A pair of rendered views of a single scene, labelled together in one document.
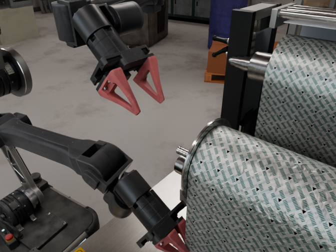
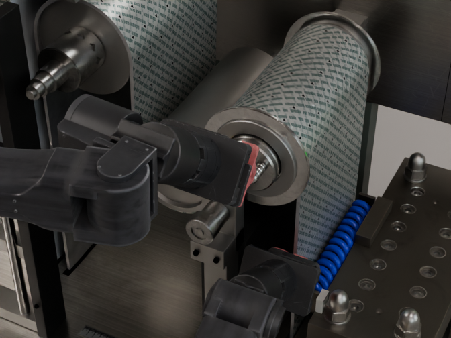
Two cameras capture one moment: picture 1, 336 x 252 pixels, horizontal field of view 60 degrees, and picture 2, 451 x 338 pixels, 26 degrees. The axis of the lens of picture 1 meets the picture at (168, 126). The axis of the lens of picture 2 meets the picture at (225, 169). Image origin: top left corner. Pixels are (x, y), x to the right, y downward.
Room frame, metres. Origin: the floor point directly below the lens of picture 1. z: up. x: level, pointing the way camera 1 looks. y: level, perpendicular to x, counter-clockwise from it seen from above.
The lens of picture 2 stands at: (0.64, 0.86, 2.01)
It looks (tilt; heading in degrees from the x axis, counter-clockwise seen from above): 39 degrees down; 257
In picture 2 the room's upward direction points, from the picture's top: straight up
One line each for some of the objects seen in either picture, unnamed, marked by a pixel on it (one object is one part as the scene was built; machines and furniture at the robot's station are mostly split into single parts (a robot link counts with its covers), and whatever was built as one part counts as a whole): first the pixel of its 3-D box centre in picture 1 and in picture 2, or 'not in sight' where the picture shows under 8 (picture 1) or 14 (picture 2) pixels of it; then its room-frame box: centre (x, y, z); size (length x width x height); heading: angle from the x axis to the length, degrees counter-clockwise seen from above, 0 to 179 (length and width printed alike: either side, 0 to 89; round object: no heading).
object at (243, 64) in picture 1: (241, 62); (43, 82); (0.63, -0.17, 1.33); 0.06 x 0.03 x 0.03; 50
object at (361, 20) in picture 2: not in sight; (344, 23); (0.20, -0.30, 1.28); 0.06 x 0.05 x 0.02; 50
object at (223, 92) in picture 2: not in sight; (217, 126); (0.40, -0.24, 1.17); 0.26 x 0.12 x 0.12; 50
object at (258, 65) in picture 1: (267, 68); (71, 59); (0.59, -0.21, 1.33); 0.06 x 0.06 x 0.06; 50
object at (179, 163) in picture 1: (183, 165); (202, 228); (0.47, -0.03, 1.18); 0.04 x 0.02 x 0.04; 140
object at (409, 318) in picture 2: not in sight; (409, 322); (0.21, 0.07, 1.05); 0.04 x 0.04 x 0.04
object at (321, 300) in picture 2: not in sight; (323, 301); (0.31, 0.00, 1.04); 0.02 x 0.01 x 0.02; 50
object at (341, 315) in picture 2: not in sight; (338, 303); (0.29, 0.02, 1.05); 0.04 x 0.04 x 0.04
